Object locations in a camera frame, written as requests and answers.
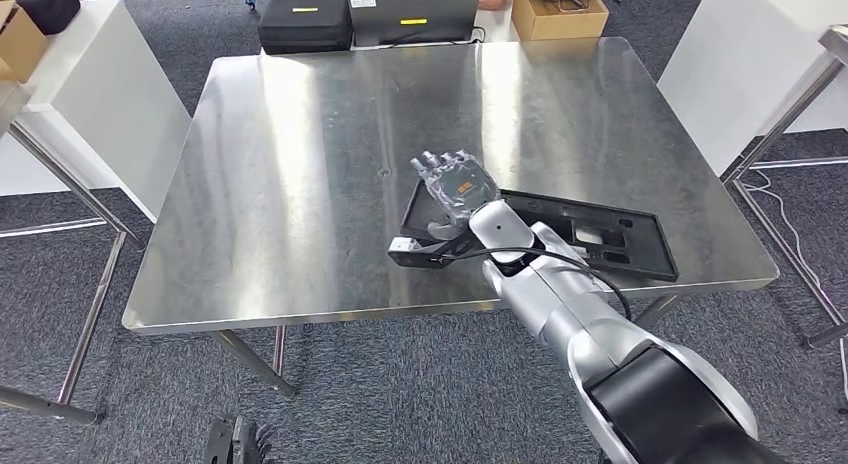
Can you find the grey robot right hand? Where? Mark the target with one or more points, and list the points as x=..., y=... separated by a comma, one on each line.
x=460, y=186

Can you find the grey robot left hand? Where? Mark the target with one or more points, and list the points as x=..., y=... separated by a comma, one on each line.
x=235, y=444

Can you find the black plastic car part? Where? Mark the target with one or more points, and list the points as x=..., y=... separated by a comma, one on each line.
x=636, y=256

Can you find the stainless steel workbench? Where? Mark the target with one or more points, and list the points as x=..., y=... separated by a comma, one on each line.
x=298, y=183

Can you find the large black case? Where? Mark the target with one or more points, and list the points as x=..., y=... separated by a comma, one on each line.
x=411, y=14

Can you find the stainless steel table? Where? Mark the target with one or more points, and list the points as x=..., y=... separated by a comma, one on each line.
x=79, y=355
x=795, y=103

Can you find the brown cardboard box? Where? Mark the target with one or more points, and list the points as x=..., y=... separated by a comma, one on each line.
x=23, y=47
x=556, y=20

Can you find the small black case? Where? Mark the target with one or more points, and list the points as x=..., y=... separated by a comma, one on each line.
x=305, y=27

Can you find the white panel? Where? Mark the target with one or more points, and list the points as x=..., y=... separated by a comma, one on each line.
x=742, y=63

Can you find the white cabinet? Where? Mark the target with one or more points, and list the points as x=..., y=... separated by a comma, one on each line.
x=99, y=103

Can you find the black bag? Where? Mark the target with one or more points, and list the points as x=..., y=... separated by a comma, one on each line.
x=46, y=7

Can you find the wrist camera with black bracket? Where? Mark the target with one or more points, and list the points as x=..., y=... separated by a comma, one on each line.
x=414, y=252

